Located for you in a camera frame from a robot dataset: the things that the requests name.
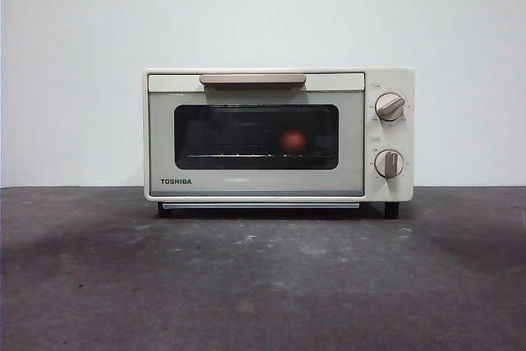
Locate glass oven door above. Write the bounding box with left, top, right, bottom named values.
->
left=146, top=73, right=366, bottom=198

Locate brown egg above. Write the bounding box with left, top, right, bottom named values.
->
left=280, top=127, right=307, bottom=152

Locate beige oven door handle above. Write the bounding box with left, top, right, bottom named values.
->
left=199, top=73, right=307, bottom=92

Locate beige round oven knob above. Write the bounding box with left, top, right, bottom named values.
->
left=374, top=149, right=405, bottom=179
left=375, top=93, right=407, bottom=122

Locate cream toaster oven body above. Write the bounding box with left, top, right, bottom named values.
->
left=142, top=66, right=415, bottom=220

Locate metal wire oven rack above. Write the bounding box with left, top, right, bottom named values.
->
left=182, top=152, right=330, bottom=159

